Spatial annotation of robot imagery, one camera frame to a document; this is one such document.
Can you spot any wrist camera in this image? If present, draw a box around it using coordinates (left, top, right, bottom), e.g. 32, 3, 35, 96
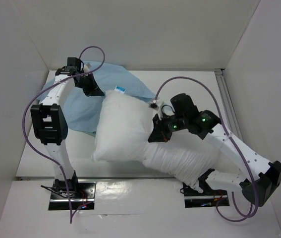
149, 99, 165, 111
66, 57, 84, 71

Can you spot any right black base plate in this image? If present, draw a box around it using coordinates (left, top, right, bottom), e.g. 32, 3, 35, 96
179, 183, 229, 208

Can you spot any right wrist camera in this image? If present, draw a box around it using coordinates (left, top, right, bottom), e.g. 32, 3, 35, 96
149, 99, 165, 111

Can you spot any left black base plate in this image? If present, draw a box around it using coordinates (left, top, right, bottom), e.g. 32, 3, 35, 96
47, 180, 96, 211

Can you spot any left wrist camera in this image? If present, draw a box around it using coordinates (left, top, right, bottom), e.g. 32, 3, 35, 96
66, 57, 84, 71

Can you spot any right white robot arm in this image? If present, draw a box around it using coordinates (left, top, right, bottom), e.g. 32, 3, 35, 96
148, 93, 281, 207

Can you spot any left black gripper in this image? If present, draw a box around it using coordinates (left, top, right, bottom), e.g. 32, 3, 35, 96
75, 72, 104, 97

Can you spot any aluminium rail frame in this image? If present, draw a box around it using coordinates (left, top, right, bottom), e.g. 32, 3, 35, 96
214, 67, 255, 176

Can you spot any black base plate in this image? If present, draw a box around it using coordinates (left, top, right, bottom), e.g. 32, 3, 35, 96
47, 180, 96, 211
179, 183, 229, 208

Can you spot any white pillow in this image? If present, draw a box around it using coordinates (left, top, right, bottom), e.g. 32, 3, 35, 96
92, 90, 220, 188

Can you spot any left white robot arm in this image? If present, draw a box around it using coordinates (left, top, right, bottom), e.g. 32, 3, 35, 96
30, 64, 104, 198

